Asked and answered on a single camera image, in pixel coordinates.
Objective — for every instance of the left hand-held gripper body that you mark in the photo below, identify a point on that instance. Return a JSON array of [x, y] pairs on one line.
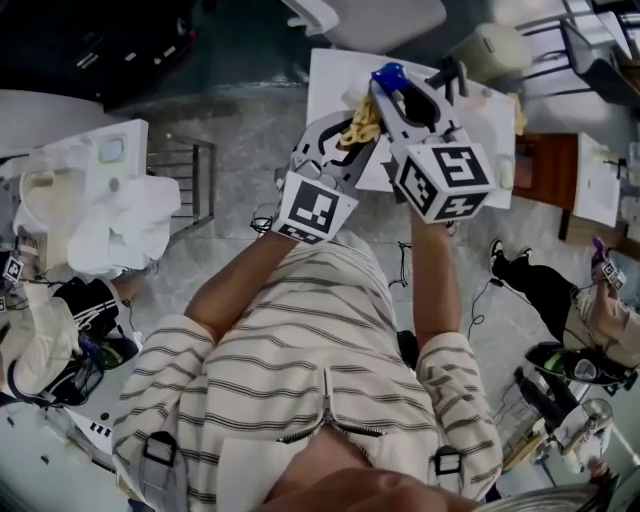
[[312, 207]]

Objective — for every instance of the person's left forearm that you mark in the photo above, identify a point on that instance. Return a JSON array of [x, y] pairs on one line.
[[235, 290]]

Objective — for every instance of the person's striped shirt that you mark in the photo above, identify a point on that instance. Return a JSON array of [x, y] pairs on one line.
[[310, 360]]

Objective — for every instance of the large black cabinet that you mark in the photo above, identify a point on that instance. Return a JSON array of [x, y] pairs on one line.
[[75, 45]]

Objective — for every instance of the white fixture with lit panel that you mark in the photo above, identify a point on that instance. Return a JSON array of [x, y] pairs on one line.
[[100, 150]]

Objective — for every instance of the red-brown wooden cabinet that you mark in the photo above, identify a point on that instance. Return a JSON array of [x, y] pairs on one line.
[[545, 170]]

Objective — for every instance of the pale yellow rag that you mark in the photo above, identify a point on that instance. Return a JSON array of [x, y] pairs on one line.
[[521, 117]]

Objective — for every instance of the cream plastic tub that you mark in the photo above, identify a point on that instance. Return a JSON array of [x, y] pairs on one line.
[[45, 210]]

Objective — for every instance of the yellow cloth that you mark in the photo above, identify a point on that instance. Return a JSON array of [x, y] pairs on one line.
[[362, 125]]

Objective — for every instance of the blue-capped small bottle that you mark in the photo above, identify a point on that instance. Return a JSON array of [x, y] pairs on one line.
[[387, 75]]

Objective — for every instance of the white panel with black marks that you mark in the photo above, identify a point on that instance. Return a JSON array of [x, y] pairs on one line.
[[92, 430]]

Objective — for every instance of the small white sink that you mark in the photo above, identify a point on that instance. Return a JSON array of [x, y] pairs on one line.
[[597, 185]]

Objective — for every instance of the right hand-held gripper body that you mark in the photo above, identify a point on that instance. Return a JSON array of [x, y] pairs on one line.
[[460, 170]]

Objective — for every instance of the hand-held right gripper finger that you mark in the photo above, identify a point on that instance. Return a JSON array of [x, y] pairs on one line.
[[390, 125], [447, 120]]

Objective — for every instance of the beige trash bin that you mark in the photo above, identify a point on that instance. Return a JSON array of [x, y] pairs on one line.
[[492, 50]]

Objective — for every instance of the white washbasin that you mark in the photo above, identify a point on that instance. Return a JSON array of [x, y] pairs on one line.
[[335, 75]]

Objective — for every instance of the black faucet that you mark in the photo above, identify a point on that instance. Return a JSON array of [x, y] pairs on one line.
[[450, 75]]

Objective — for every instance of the black metal chair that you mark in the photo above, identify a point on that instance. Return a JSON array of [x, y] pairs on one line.
[[595, 55]]

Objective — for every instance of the grey office chair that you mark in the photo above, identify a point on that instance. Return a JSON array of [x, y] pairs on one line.
[[375, 20]]

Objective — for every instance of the person's right forearm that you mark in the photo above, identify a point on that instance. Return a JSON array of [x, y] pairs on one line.
[[435, 280]]

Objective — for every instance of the pile of white towels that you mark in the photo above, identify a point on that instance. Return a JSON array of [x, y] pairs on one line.
[[130, 225]]

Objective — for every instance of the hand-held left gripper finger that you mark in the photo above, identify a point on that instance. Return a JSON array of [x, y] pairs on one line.
[[357, 170], [311, 137]]

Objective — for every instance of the metal rack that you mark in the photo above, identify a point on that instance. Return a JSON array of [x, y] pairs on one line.
[[195, 190]]

